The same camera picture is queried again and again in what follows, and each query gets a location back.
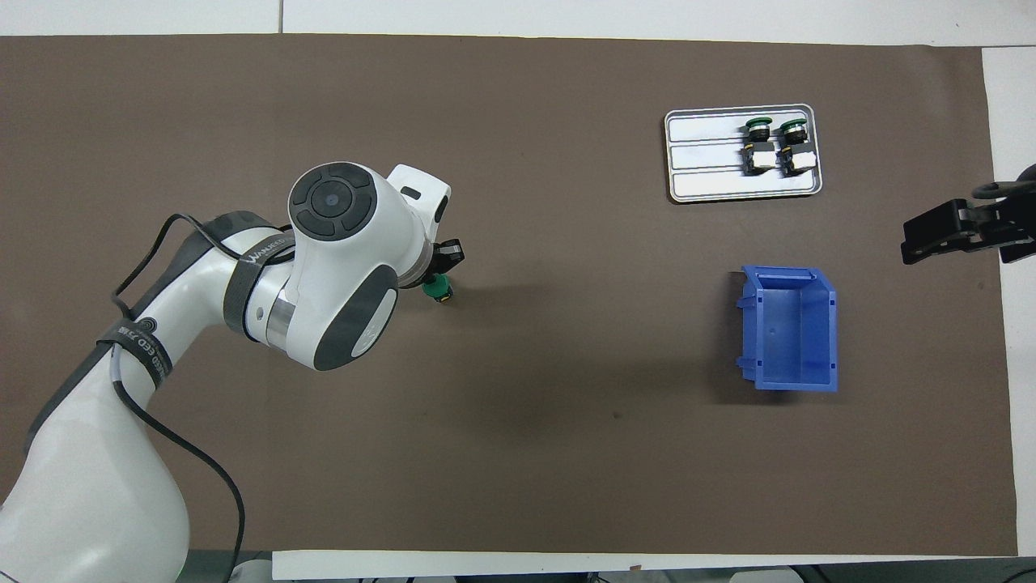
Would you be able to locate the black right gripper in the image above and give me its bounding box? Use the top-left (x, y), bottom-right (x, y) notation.
top-left (901, 164), bottom-right (1036, 266)

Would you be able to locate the blue plastic storage bin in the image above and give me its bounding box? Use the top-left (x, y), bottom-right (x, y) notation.
top-left (735, 266), bottom-right (839, 394)

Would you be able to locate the brown table mat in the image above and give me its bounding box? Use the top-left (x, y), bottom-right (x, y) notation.
top-left (0, 34), bottom-right (1018, 557)

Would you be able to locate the silver metal tray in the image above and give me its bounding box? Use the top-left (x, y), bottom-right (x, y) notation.
top-left (664, 104), bottom-right (823, 204)

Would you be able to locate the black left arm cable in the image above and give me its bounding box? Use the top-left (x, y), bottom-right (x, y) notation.
top-left (109, 212), bottom-right (248, 583)

